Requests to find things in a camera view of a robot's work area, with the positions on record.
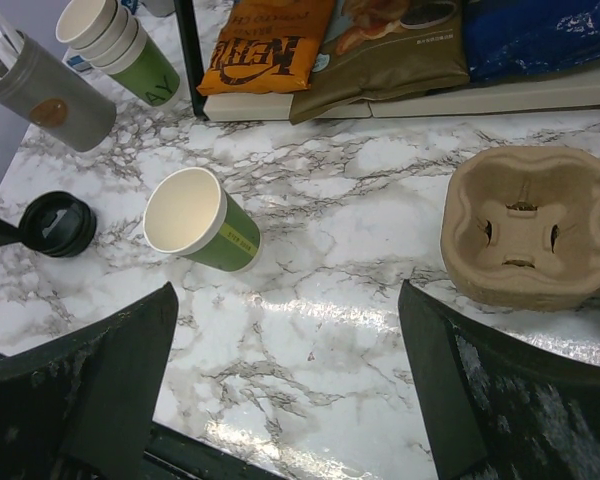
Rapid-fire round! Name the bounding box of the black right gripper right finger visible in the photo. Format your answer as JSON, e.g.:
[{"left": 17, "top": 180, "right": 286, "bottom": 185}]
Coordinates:
[{"left": 398, "top": 281, "right": 600, "bottom": 479}]

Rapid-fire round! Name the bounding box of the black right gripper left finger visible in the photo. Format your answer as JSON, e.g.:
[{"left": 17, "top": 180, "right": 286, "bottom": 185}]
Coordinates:
[{"left": 0, "top": 284, "right": 178, "bottom": 479}]

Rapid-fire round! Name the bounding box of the black plastic cup lid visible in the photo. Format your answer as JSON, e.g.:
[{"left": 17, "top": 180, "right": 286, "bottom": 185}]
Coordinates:
[{"left": 18, "top": 191, "right": 97, "bottom": 258}]

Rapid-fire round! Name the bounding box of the green paper coffee cup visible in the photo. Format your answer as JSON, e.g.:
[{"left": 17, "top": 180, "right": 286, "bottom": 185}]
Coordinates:
[{"left": 143, "top": 167, "right": 262, "bottom": 273}]

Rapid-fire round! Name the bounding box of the grey straw holder cup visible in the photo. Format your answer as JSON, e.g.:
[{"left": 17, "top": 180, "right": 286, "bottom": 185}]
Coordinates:
[{"left": 0, "top": 35, "right": 116, "bottom": 152}]

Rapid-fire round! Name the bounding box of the stack of green paper cups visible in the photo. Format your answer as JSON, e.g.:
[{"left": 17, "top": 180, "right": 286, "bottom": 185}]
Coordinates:
[{"left": 55, "top": 0, "right": 184, "bottom": 110}]

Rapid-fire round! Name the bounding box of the orange kettle chips bag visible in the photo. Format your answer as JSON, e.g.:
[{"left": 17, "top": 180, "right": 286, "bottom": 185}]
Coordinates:
[{"left": 197, "top": 0, "right": 335, "bottom": 96}]

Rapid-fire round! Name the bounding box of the black and cream shelf rack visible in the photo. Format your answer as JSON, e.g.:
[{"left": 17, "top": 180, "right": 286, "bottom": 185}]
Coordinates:
[{"left": 175, "top": 1, "right": 600, "bottom": 124}]

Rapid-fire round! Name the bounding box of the blue doritos bag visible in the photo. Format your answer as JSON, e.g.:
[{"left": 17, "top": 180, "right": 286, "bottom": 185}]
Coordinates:
[{"left": 462, "top": 0, "right": 600, "bottom": 83}]

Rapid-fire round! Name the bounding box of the olive brown snack bag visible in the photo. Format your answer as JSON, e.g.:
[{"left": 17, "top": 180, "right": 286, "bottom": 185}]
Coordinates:
[{"left": 289, "top": 0, "right": 469, "bottom": 124}]

